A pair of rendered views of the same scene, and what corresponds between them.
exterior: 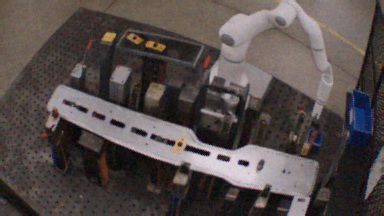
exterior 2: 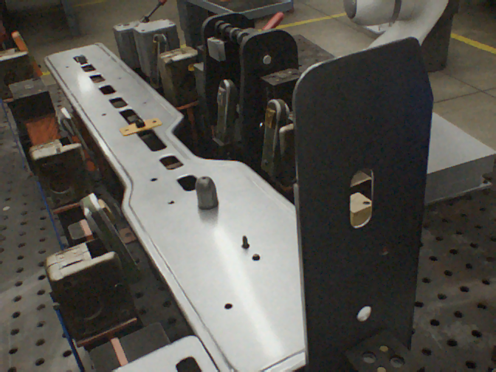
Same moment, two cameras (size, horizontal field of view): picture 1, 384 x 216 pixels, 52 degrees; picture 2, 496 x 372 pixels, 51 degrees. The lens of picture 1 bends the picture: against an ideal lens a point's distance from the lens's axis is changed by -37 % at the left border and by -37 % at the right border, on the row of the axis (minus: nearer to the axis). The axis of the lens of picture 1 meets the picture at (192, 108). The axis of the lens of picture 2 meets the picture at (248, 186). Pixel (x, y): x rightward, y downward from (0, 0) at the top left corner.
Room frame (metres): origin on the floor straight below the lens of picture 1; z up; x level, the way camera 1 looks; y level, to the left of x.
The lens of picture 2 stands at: (1.04, -0.90, 1.45)
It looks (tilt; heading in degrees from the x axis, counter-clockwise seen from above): 32 degrees down; 54
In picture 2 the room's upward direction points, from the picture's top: 7 degrees counter-clockwise
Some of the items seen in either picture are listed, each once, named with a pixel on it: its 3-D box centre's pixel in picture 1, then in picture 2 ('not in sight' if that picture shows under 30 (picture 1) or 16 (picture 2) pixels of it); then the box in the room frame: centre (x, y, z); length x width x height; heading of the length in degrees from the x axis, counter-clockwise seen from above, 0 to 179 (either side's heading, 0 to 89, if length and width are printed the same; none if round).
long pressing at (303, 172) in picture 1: (174, 145); (135, 127); (1.44, 0.05, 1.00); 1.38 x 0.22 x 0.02; 78
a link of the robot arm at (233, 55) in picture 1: (238, 34); (406, 17); (2.05, -0.17, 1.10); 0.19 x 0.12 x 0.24; 155
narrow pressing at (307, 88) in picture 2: (335, 161); (363, 257); (1.29, -0.69, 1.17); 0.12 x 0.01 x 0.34; 168
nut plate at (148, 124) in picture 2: (180, 144); (140, 124); (1.45, 0.02, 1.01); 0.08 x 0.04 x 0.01; 168
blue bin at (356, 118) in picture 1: (360, 118); not in sight; (1.66, -0.94, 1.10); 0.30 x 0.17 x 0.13; 175
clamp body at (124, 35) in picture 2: (78, 95); (142, 82); (1.73, 0.57, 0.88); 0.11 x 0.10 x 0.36; 168
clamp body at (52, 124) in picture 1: (57, 144); (27, 114); (1.38, 0.64, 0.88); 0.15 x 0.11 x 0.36; 168
